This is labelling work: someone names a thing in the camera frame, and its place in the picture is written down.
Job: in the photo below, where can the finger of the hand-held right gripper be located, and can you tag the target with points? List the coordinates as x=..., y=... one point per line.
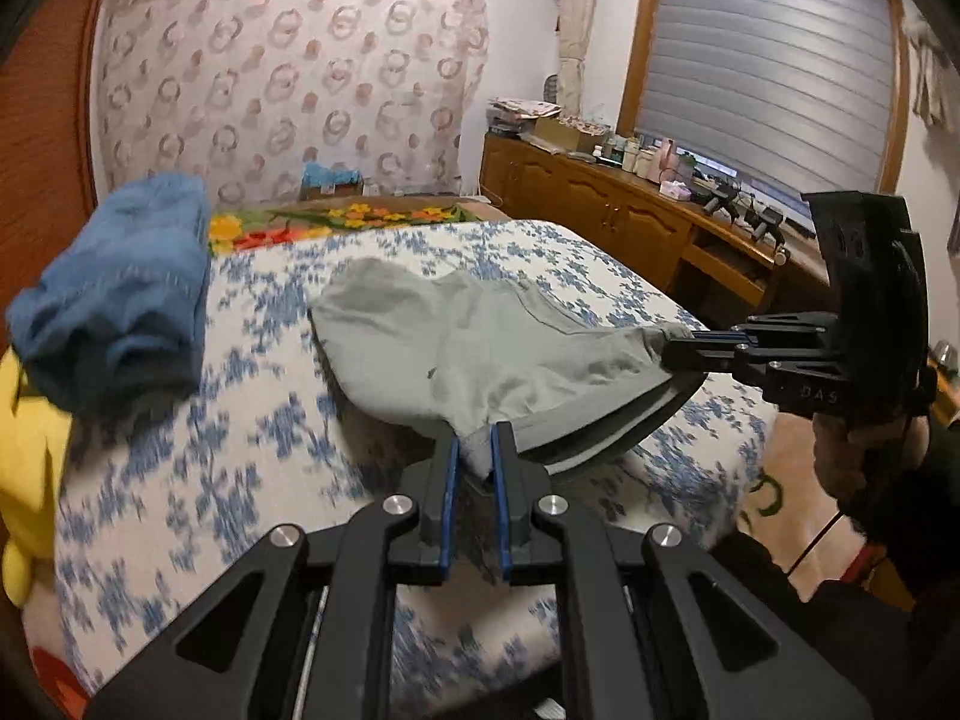
x=712, y=360
x=780, y=331

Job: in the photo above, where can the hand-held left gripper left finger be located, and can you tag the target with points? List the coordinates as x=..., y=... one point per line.
x=448, y=495

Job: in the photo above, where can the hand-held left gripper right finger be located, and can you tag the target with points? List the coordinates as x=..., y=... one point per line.
x=501, y=495

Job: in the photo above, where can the grey pants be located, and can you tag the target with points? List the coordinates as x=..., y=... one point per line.
x=450, y=345

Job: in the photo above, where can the person's right forearm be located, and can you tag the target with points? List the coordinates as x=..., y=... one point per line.
x=926, y=517

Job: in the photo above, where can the person's right hand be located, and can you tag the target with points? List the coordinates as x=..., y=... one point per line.
x=847, y=457

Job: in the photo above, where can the pink tissue box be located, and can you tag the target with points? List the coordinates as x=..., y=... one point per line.
x=675, y=190

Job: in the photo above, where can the wooden cabinet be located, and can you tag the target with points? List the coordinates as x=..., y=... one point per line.
x=585, y=202

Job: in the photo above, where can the group of toiletry bottles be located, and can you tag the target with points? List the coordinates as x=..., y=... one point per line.
x=637, y=157

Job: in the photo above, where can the blue floral bedsheet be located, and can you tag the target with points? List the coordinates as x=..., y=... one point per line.
x=225, y=465

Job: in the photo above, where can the hanging beige cloth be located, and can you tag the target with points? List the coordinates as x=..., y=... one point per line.
x=934, y=75

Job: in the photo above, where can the grey window blind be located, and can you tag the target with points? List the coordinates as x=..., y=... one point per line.
x=765, y=67

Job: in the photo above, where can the open cardboard box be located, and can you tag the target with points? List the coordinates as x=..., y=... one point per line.
x=566, y=133

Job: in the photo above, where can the colourful flower blanket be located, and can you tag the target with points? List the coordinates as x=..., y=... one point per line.
x=352, y=216

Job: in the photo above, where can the stack of magazines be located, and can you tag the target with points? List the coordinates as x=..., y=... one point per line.
x=521, y=112

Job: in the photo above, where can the small grey fan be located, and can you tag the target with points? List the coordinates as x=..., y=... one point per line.
x=550, y=86

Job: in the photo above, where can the beige tied curtain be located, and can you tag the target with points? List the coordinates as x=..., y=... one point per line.
x=574, y=22

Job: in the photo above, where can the blue jeans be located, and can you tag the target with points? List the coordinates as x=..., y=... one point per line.
x=127, y=277

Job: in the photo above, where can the yellow plush toy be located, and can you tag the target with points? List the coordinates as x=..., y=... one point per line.
x=26, y=480

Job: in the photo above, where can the circle-patterned sheer curtain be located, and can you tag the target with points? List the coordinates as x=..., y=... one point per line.
x=285, y=75

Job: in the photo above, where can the wooden louvered wardrobe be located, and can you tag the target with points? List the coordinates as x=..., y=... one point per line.
x=37, y=165

